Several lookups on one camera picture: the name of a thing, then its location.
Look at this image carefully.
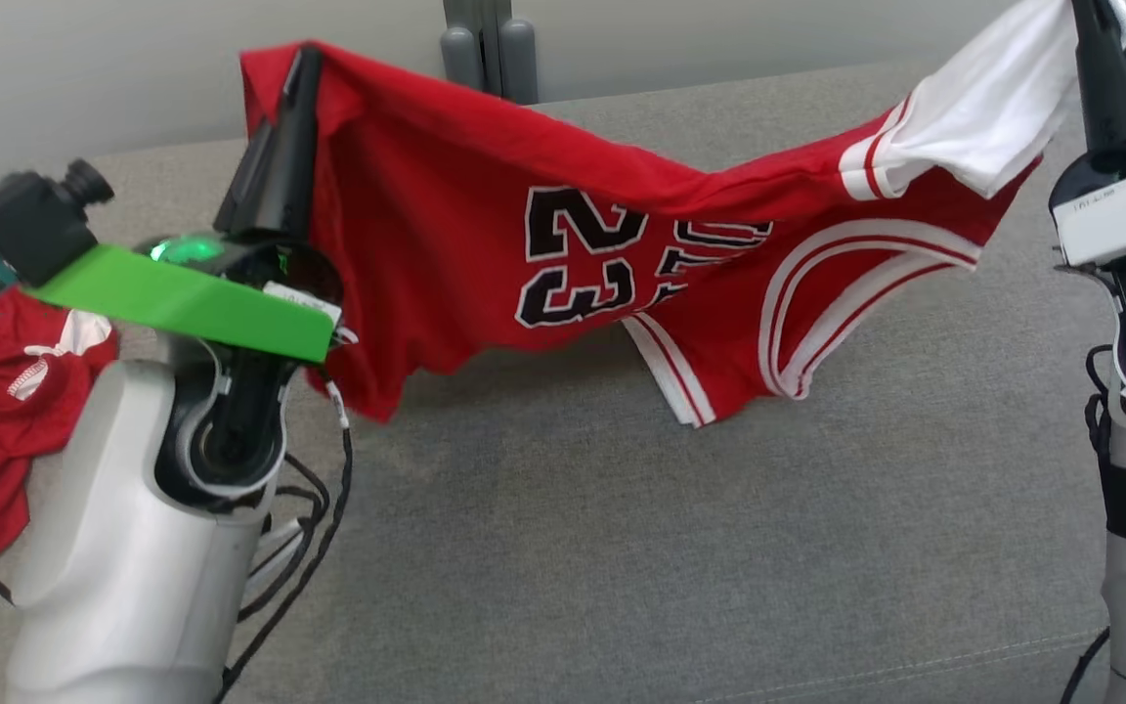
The red basketball jersey number 23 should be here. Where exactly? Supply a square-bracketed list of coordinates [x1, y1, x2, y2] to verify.
[238, 0, 1126, 431]

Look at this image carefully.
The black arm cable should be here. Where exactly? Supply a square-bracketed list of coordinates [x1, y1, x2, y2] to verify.
[1057, 342, 1114, 704]
[216, 376, 356, 700]

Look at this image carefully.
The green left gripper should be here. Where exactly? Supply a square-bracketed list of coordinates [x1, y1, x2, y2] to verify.
[25, 43, 345, 364]

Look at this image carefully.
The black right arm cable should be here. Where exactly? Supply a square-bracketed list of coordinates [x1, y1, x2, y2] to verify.
[1057, 342, 1114, 704]

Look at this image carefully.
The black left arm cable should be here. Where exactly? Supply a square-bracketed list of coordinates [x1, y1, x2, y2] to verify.
[216, 376, 356, 700]

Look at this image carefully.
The grey partition post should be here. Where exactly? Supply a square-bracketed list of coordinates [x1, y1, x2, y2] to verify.
[440, 0, 539, 106]

